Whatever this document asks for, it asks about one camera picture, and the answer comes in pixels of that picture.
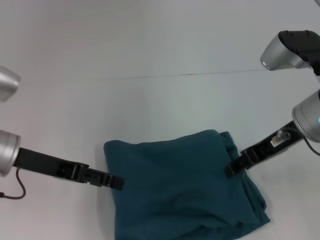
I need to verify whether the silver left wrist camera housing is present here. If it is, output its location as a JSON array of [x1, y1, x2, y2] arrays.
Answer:
[[0, 65, 22, 103]]

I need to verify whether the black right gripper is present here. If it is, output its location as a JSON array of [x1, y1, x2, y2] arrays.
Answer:
[[224, 120, 305, 178]]

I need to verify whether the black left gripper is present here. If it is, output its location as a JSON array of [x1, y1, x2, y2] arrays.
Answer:
[[13, 147, 125, 190]]

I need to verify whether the left arm cable with plug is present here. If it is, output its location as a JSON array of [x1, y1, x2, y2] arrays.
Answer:
[[0, 168, 27, 200]]

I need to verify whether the blue shirt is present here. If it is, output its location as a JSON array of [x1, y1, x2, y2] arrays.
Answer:
[[103, 129, 272, 240]]

